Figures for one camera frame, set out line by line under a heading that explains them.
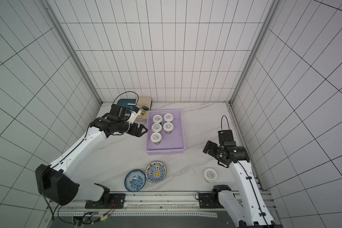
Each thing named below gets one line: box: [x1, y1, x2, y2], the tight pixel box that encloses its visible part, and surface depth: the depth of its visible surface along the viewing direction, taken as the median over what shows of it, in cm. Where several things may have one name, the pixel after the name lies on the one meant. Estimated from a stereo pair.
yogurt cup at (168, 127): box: [162, 121, 174, 135], surface depth 97 cm
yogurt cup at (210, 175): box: [203, 168, 218, 183], surface depth 77 cm
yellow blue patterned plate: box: [145, 161, 167, 183], surface depth 83 cm
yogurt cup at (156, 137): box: [150, 132, 162, 145], surface depth 92 cm
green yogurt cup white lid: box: [152, 114, 163, 124], surface depth 102 cm
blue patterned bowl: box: [123, 169, 147, 193], surface depth 80 cm
